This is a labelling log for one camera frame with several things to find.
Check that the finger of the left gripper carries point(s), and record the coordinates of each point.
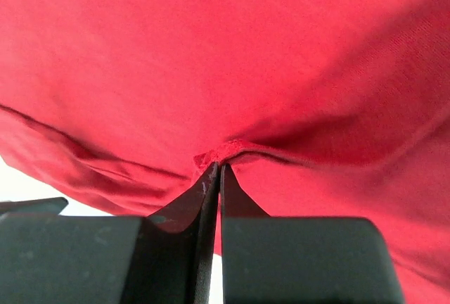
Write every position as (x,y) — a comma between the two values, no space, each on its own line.
(46,205)

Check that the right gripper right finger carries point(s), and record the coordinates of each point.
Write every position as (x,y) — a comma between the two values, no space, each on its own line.
(269,259)

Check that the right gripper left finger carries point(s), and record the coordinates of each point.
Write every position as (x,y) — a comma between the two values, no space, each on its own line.
(162,258)

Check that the dark red t shirt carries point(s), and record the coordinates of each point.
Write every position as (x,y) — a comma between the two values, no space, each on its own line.
(321,107)

